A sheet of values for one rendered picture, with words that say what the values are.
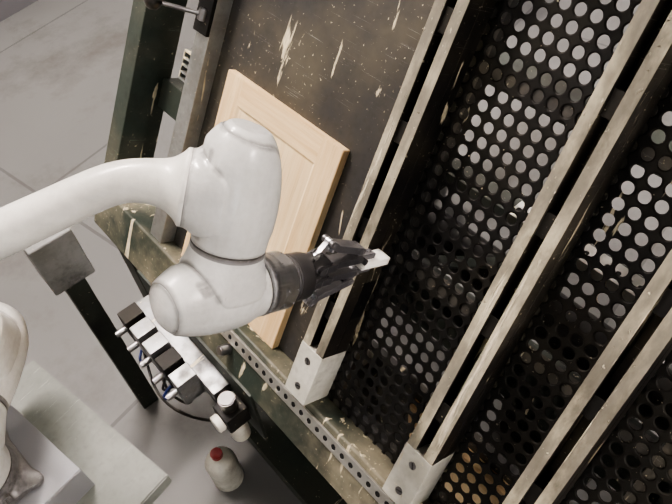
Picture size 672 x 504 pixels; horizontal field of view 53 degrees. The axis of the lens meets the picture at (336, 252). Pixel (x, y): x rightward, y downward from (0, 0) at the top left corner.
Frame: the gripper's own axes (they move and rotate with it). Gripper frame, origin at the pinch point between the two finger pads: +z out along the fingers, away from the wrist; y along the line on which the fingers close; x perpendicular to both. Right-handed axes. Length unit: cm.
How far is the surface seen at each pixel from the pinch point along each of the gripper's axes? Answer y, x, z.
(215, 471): -112, 40, 27
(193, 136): -9, 62, 7
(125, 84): -8, 89, 3
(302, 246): -11.9, 20.5, 6.6
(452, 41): 37.7, 2.3, 1.3
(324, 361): -25.9, 2.1, 2.2
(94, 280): -120, 150, 43
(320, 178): 3.0, 22.0, 6.6
